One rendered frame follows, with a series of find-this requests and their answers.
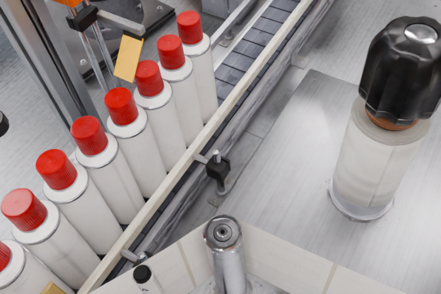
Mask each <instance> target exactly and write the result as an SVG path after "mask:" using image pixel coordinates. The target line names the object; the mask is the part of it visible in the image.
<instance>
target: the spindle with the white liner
mask: <svg viewBox="0 0 441 294"><path fill-rule="evenodd" d="M358 93H359V95H358V96H357V97H356V99H355V100H354V102H353V103H352V107H351V111H350V116H349V119H348V123H347V125H346V130H345V136H344V139H343V142H342V145H341V150H340V154H339V158H338V160H337V165H336V167H335V169H334V172H333V176H332V178H331V181H330V184H329V194H330V196H331V199H332V201H333V203H334V204H335V206H336V207H337V208H338V209H339V210H340V211H341V212H343V213H344V214H346V215H348V216H349V217H352V218H354V219H359V220H365V221H366V220H373V219H377V218H379V217H381V216H383V215H384V214H385V213H386V212H387V211H388V210H389V209H390V207H391V205H392V201H393V199H394V197H395V195H396V193H397V190H398V187H399V185H400V183H401V181H402V179H403V177H404V175H405V174H406V172H407V170H408V168H409V166H410V164H411V161H412V159H413V158H414V156H415V155H416V153H417V151H418V149H419V147H420V145H421V143H422V141H423V139H424V137H425V135H426V134H427V132H428V130H429V127H430V124H431V120H430V117H431V116H432V115H433V114H434V113H435V112H436V111H437V109H438V107H439V105H440V103H441V24H440V23H439V22H438V21H437V20H436V19H434V18H431V17H428V16H419V17H412V16H401V17H398V18H395V19H394V20H392V21H390V22H389V23H388V24H387V25H386V27H385V28H384V29H382V30H381V31H380V32H379V33H378V34H377V35H376V36H375V37H374V38H373V39H372V41H371V43H370V46H369V49H368V52H367V56H366V61H365V64H364V69H363V71H362V76H361V78H360V83H359V87H358Z"/></svg>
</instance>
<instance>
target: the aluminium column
mask: <svg viewBox="0 0 441 294"><path fill-rule="evenodd" d="M26 1H27V3H28V5H29V6H30V9H31V10H32V12H33V14H34V16H35V17H36V19H37V21H38V23H39V25H40V27H41V29H42V30H43V33H44V34H45V37H46V38H47V41H48V42H49V45H50V46H51V49H52V51H53V53H54V55H55V57H56V59H57V60H58V63H59V64H60V67H61V68H62V71H63V72H64V75H65V76H66V79H67V81H68V83H69V85H70V87H71V89H72V92H73V94H74V96H75V98H76V100H77V103H78V104H79V107H80V108H81V111H82V112H83V115H84V116H93V117H95V118H97V119H98V120H99V122H100V124H101V126H102V128H103V130H104V132H106V133H107V131H106V129H105V127H104V124H103V122H102V120H101V118H100V116H99V114H98V112H97V110H96V108H95V105H94V104H93V102H92V100H91V97H90V95H89V93H88V91H87V89H86V87H85V85H84V82H83V80H82V78H81V76H80V74H79V72H78V70H77V68H76V66H75V64H74V62H73V60H72V58H71V55H70V53H69V51H68V49H67V47H66V45H65V43H64V40H63V38H62V36H61V34H60V32H59V31H58V28H57V26H56V24H55V22H54V20H53V18H52V16H51V14H50V11H49V9H48V7H47V5H46V3H45V1H44V0H26ZM0 26H1V27H2V29H3V31H4V32H5V34H6V36H7V37H8V39H9V41H10V42H11V44H12V45H13V47H14V49H15V51H16V52H17V54H18V55H19V57H20V59H21V60H22V62H23V63H24V65H25V67H26V69H27V70H28V72H29V73H30V75H31V77H32V78H33V80H34V81H35V84H36V85H37V87H38V88H39V90H40V91H41V93H42V95H43V96H44V98H45V100H46V101H47V103H48V105H49V106H50V108H51V110H52V111H53V113H54V115H55V116H56V118H57V120H58V121H59V123H60V124H61V126H62V128H63V130H64V131H65V133H66V134H67V136H68V138H69V139H70V141H71V143H72V144H73V146H74V148H75V149H76V148H77V144H76V142H75V140H74V138H73V136H72V135H71V133H70V128H71V126H72V124H73V122H74V121H75V120H77V119H78V118H80V117H82V116H81V114H80V112H79V110H78V109H77V106H76V105H75V102H74V100H73V99H72V97H71V95H70V93H69V91H68V89H67V87H66V85H65V83H64V81H63V79H62V77H61V75H60V73H59V71H58V69H57V67H56V65H55V63H54V61H53V59H52V57H51V55H50V53H49V51H48V49H47V47H46V45H45V43H44V41H43V40H42V38H41V36H40V34H39V32H38V30H37V28H36V27H35V24H34V23H33V20H32V19H31V17H30V15H29V14H28V12H27V10H26V8H25V6H24V4H23V2H22V1H21V0H0Z"/></svg>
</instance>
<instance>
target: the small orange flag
mask: <svg viewBox="0 0 441 294"><path fill-rule="evenodd" d="M144 39H145V36H144V35H142V36H139V35H136V34H134V33H131V32H129V31H125V30H123V37H122V40H121V45H120V48H119V53H118V56H117V61H116V65H115V70H114V75H115V76H117V77H120V78H122V79H124V80H126V81H129V82H131V83H133V80H134V77H135V72H136V69H137V64H138V60H139V56H140V52H141V49H142V44H143V41H144Z"/></svg>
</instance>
